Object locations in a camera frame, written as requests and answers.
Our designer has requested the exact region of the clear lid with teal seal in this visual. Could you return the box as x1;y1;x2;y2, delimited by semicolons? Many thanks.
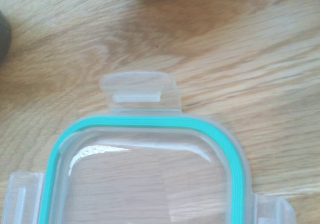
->
0;70;299;224

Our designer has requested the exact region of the black mug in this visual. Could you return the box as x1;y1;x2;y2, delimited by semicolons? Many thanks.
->
0;9;12;67

